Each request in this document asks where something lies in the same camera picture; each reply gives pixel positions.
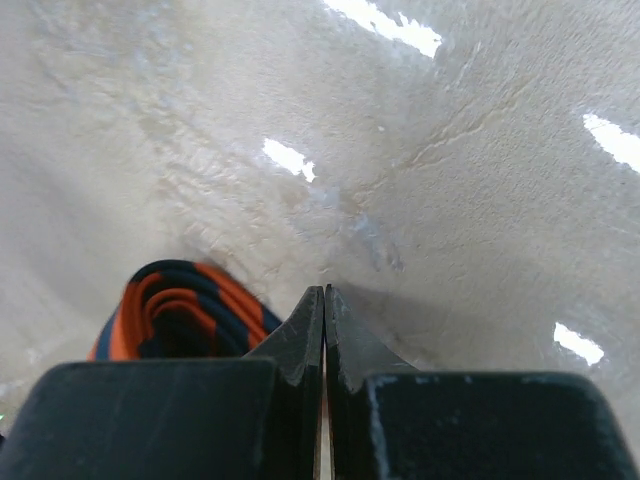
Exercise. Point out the orange navy striped tie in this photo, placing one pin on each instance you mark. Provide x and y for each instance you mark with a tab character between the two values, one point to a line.
183	309

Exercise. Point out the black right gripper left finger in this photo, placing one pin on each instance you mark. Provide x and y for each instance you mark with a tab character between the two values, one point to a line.
253	417

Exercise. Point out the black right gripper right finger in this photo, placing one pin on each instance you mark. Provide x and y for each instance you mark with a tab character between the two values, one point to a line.
389	420

